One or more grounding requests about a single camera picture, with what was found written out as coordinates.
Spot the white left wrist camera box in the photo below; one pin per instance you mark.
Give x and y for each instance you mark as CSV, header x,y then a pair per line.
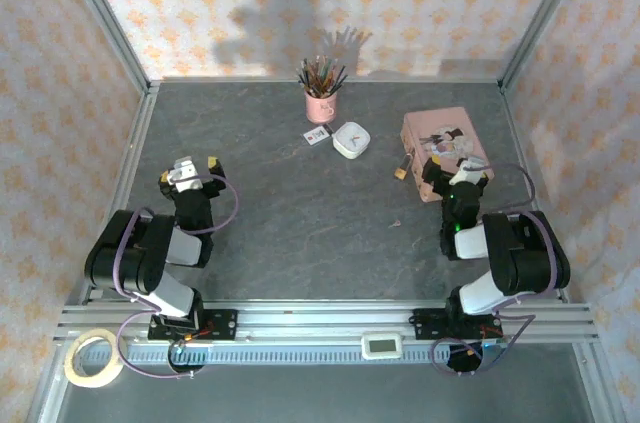
x,y
182,174

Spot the white square alarm clock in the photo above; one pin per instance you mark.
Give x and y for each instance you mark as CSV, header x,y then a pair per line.
x,y
351,140

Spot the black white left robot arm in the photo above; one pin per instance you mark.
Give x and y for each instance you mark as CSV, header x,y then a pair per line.
x,y
130,248

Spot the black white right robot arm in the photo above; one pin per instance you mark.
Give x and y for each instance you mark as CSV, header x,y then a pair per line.
x,y
520,253

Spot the pink printed tin box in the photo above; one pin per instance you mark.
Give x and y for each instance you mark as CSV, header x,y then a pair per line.
x,y
440,128

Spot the bunch of coloured pencils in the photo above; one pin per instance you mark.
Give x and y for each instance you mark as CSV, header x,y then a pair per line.
x,y
320,75

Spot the pink pencil cup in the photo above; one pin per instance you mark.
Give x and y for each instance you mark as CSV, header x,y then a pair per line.
x,y
321,108

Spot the aluminium frame post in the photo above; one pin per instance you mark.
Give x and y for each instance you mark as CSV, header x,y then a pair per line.
x,y
545,13
107,18

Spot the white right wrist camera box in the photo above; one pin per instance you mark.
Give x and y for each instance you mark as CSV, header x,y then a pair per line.
x,y
467,170

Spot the small white printed card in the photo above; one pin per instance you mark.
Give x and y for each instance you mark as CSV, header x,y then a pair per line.
x,y
315,135

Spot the beige masking tape roll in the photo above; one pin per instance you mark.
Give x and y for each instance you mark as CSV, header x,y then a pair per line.
x,y
75,373

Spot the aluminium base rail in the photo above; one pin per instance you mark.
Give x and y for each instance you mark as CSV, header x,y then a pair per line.
x,y
320,318

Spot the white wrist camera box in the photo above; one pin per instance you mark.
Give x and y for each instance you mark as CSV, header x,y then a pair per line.
x,y
182,174
467,170

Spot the white digital display device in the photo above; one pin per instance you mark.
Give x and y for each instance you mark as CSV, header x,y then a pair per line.
x,y
382,346

